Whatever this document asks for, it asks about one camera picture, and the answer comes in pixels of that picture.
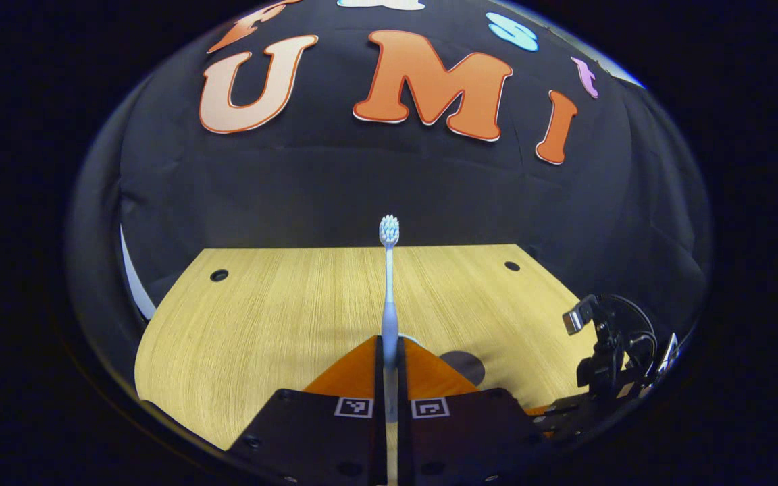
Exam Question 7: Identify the white toothbrush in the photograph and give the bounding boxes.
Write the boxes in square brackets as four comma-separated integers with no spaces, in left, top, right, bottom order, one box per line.
[378,215,401,425]

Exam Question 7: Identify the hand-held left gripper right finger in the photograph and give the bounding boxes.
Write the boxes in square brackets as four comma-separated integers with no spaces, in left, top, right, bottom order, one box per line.
[397,335,553,486]

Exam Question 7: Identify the plain black curtain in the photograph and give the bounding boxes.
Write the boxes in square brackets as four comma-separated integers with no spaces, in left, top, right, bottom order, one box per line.
[65,115,157,406]

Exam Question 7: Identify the black backdrop cloth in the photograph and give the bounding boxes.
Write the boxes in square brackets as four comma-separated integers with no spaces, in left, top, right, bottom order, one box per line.
[115,0,712,406]

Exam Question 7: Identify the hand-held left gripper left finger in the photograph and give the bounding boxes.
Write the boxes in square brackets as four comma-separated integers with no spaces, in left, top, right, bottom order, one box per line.
[227,335,388,486]

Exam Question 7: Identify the dark brown round coaster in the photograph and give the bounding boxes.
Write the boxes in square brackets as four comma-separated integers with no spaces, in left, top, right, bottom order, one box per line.
[439,351,486,387]

